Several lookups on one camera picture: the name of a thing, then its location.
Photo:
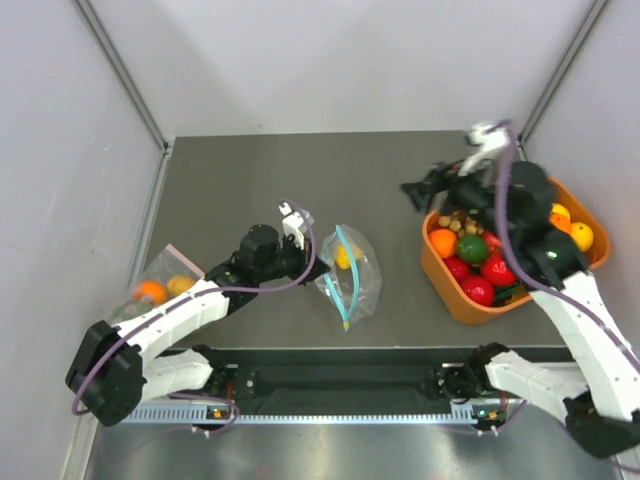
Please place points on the fake red apple bin front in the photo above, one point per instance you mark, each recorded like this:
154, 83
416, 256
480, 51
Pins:
478, 289

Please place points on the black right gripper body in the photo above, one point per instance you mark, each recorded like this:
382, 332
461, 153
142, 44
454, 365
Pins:
465, 193

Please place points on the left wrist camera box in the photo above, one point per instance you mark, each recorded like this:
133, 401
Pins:
295, 223

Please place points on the fake red apple bin left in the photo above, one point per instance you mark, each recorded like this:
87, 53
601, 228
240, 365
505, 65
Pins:
459, 269

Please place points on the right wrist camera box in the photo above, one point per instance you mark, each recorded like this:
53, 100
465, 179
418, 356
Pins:
488, 141

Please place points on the fake big red apple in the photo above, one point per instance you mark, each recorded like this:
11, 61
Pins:
496, 271

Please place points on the fake yellow lemon in bin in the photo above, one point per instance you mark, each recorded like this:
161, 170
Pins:
583, 235

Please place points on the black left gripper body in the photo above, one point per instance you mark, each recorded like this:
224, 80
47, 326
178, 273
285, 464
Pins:
289, 261

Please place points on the fake yellow lemon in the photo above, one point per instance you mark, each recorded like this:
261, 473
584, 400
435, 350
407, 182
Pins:
342, 258
583, 235

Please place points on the fake large orange in bin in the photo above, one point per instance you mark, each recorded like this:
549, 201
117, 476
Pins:
561, 222

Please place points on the orange plastic fruit bin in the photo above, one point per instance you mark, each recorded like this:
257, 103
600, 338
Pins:
466, 311

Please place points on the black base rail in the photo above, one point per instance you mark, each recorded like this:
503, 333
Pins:
348, 381

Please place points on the fake green lime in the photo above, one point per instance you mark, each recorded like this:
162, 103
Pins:
472, 249

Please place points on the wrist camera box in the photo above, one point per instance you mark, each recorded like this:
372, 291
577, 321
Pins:
295, 223
488, 141

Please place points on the clear zip bag blue seal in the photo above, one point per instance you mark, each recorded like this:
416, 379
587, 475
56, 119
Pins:
354, 292

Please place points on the fake orange left in bin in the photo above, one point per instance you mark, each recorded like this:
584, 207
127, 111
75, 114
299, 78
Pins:
443, 240

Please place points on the fake yellow fruit pink bag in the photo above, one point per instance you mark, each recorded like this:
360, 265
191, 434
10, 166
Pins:
179, 284

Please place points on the fake brown longan bunch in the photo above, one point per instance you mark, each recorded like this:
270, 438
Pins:
460, 224

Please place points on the fake orange in pink bag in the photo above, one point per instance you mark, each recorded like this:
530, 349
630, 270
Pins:
152, 292

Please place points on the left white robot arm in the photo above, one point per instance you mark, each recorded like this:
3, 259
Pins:
117, 367

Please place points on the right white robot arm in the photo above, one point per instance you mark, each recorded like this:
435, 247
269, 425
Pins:
600, 411

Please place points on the clear zip bag pink seal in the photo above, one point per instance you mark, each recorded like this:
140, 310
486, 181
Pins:
169, 274

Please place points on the fake red apple bin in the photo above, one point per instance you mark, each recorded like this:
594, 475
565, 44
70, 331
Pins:
459, 269
478, 289

